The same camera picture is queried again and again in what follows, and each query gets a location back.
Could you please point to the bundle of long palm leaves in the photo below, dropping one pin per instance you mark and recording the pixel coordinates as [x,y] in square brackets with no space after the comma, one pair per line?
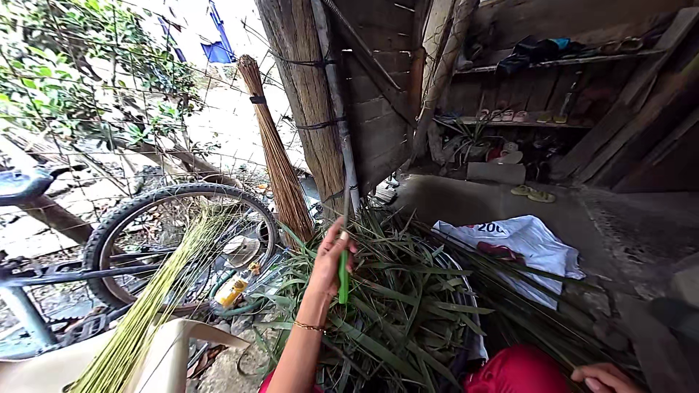
[529,311]

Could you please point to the thin grey pole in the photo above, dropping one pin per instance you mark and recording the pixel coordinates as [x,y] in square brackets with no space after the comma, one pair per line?
[343,131]

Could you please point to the person's right fingers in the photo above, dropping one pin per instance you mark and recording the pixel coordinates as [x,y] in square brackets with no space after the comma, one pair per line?
[587,373]

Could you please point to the person's right hand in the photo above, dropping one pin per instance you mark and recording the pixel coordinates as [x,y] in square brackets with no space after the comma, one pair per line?
[607,379]

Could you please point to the grey concrete block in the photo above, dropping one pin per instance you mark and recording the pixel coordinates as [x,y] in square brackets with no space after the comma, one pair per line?
[496,172]

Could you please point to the white-edged round container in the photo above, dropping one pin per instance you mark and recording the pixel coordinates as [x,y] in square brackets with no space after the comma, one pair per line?
[473,311]

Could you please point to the white printed sack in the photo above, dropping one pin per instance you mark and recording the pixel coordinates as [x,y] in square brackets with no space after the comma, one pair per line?
[527,234]

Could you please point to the brown stick broom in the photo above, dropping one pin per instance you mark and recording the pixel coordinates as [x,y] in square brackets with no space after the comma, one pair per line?
[278,158]

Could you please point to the person's left hand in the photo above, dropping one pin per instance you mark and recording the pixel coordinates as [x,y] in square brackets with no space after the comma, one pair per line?
[324,273]

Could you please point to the beige plastic chair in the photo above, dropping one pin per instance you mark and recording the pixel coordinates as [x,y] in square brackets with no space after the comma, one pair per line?
[164,355]

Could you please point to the wooden shelf with footwear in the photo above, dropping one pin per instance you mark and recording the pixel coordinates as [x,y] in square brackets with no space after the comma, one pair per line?
[546,123]

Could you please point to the single thin green stalk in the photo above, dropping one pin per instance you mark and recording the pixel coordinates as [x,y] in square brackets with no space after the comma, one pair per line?
[566,361]

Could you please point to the large grey rock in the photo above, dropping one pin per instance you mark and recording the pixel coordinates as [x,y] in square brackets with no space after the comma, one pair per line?
[240,360]

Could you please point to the person's left thumb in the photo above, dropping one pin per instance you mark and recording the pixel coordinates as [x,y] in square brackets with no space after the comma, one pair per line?
[341,245]

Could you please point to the green leafy shrub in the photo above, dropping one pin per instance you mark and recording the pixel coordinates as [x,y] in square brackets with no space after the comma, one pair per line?
[49,76]

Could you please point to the spiky-leaved green plant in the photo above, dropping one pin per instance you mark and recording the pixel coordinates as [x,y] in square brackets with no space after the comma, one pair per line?
[473,134]

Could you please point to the person's legs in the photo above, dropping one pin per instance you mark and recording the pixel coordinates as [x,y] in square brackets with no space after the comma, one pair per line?
[519,374]

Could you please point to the bundle of yellow-green leaf ribs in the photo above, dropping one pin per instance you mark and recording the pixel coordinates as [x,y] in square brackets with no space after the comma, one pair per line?
[147,305]

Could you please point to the person's left fingers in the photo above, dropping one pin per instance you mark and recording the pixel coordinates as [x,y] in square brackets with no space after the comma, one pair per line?
[351,253]

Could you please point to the bicycle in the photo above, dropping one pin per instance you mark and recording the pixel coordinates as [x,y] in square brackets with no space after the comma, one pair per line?
[95,268]

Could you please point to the yellow labelled plastic bottle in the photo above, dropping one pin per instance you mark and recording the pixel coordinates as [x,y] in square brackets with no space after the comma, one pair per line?
[231,290]

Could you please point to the yellow-green slipper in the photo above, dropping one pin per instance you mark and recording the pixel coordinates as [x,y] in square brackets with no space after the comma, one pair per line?
[541,196]
[522,190]

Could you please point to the person's left index finger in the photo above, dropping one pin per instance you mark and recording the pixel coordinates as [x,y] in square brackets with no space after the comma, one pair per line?
[331,234]

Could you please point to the thick wooden post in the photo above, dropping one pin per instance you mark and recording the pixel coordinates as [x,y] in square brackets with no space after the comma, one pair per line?
[306,98]

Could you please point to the pile of green leaf strips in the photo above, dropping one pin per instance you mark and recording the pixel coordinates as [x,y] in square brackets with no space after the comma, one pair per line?
[398,311]

